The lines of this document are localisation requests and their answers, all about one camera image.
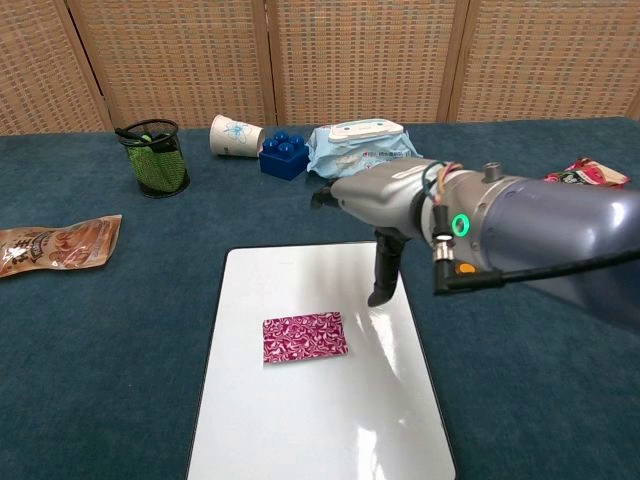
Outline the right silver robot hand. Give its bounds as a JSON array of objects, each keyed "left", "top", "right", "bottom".
[{"left": 309, "top": 158, "right": 450, "bottom": 308}]

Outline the red pink patterned card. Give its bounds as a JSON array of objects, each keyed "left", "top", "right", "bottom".
[{"left": 261, "top": 310, "right": 349, "bottom": 365}]

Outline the white rectangular board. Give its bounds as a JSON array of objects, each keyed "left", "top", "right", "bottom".
[{"left": 185, "top": 241, "right": 459, "bottom": 480}]

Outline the light blue wet wipes pack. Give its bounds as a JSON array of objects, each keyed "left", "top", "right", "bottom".
[{"left": 304, "top": 120, "right": 422, "bottom": 179}]

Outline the blue building block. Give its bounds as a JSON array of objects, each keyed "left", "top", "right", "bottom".
[{"left": 258, "top": 128, "right": 309, "bottom": 182}]

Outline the woven bamboo folding screen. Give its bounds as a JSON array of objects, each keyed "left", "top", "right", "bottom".
[{"left": 0, "top": 0, "right": 640, "bottom": 136}]

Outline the white paper cup blue flower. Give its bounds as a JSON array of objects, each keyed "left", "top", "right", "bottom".
[{"left": 208, "top": 114, "right": 265, "bottom": 159}]

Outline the black mesh pen holder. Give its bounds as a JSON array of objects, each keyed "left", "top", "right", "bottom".
[{"left": 114, "top": 118, "right": 192, "bottom": 199}]

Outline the red spout drink pouch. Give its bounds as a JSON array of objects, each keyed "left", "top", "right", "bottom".
[{"left": 543, "top": 156, "right": 631, "bottom": 189}]

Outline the green cloth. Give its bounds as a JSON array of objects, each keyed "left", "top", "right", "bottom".
[{"left": 124, "top": 130, "right": 185, "bottom": 192}]

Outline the black pen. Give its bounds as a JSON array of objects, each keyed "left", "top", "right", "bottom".
[{"left": 114, "top": 127, "right": 177, "bottom": 154}]

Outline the teal table cloth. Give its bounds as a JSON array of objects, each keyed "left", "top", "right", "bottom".
[{"left": 0, "top": 116, "right": 640, "bottom": 480}]

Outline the brown spout drink pouch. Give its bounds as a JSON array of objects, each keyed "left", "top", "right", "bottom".
[{"left": 0, "top": 214, "right": 124, "bottom": 279}]

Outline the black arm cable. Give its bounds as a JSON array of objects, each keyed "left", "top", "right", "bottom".
[{"left": 431, "top": 202, "right": 640, "bottom": 296}]

